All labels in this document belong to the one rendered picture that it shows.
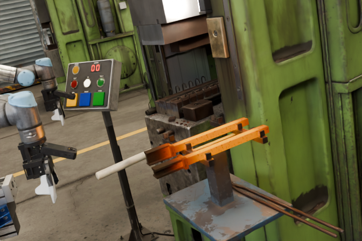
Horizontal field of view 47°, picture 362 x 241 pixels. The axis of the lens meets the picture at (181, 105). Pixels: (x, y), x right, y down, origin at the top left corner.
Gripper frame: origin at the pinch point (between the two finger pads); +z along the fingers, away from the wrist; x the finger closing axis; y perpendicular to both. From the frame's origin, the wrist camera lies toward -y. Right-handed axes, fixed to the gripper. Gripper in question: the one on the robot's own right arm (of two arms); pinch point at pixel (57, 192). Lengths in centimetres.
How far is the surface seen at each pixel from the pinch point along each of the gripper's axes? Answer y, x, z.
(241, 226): -54, 22, 19
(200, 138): -50, 6, -8
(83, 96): -12, -100, -9
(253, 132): -66, 14, -8
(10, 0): 110, -843, -97
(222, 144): -54, 17, -8
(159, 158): -34.6, 8.9, -5.8
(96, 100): -19, -92, -7
